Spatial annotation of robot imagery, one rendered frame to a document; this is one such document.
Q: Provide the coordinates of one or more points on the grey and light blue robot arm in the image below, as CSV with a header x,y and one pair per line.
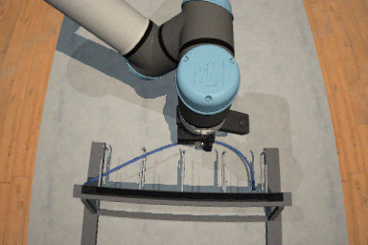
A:
x,y
207,78

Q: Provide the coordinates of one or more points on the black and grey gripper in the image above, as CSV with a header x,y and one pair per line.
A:
x,y
192,139

